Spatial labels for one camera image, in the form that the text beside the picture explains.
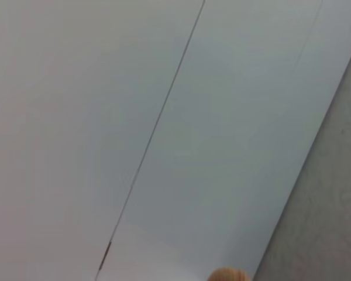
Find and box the ridged orange bread loaf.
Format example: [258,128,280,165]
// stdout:
[207,266,250,281]

